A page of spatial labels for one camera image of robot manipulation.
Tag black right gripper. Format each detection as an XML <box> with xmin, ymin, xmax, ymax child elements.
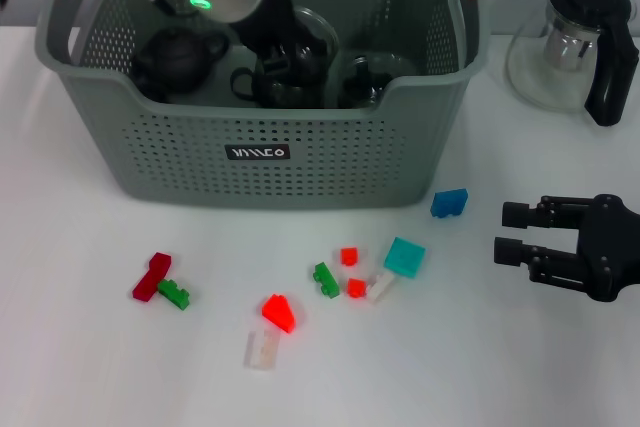
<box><xmin>493</xmin><ymin>192</ymin><xmax>640</xmax><ymax>303</ymax></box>

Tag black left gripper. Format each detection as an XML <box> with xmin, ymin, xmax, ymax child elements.
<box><xmin>233</xmin><ymin>0</ymin><xmax>320</xmax><ymax>79</ymax></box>

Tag glass teacup black base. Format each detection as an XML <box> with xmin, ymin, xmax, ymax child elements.
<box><xmin>231</xmin><ymin>66</ymin><xmax>326</xmax><ymax>109</ymax></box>
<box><xmin>254</xmin><ymin>5</ymin><xmax>341</xmax><ymax>91</ymax></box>
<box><xmin>338</xmin><ymin>52</ymin><xmax>419</xmax><ymax>109</ymax></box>

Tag dark red long toy brick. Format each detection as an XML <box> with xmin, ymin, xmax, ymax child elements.
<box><xmin>132</xmin><ymin>251</ymin><xmax>173</xmax><ymax>303</ymax></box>

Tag grey perforated plastic storage bin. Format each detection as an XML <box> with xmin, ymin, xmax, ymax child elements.
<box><xmin>34</xmin><ymin>0</ymin><xmax>492</xmax><ymax>211</ymax></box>

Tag blue toy brick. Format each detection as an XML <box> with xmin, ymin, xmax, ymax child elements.
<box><xmin>431</xmin><ymin>187</ymin><xmax>471</xmax><ymax>220</ymax></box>

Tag teal square toy brick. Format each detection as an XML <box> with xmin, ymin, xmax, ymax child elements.
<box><xmin>383</xmin><ymin>236</ymin><xmax>427</xmax><ymax>279</ymax></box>

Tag black ceramic teapot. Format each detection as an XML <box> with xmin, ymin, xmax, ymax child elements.
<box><xmin>132</xmin><ymin>29</ymin><xmax>231</xmax><ymax>94</ymax></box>

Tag white toy brick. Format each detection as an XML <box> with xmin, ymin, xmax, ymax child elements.
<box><xmin>366</xmin><ymin>271</ymin><xmax>396</xmax><ymax>304</ymax></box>

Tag green toy brick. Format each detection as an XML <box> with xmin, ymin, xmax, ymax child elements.
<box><xmin>157</xmin><ymin>279</ymin><xmax>192</xmax><ymax>312</ymax></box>
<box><xmin>313</xmin><ymin>262</ymin><xmax>342</xmax><ymax>300</ymax></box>

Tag bright red sloped toy brick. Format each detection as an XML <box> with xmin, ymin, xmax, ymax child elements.
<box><xmin>261</xmin><ymin>294</ymin><xmax>297</xmax><ymax>336</ymax></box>

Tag clear transparent toy brick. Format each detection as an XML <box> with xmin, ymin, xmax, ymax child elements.
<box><xmin>243</xmin><ymin>329</ymin><xmax>279</xmax><ymax>372</ymax></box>

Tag glass pitcher black handle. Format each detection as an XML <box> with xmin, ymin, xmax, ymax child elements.
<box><xmin>505</xmin><ymin>0</ymin><xmax>640</xmax><ymax>128</ymax></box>

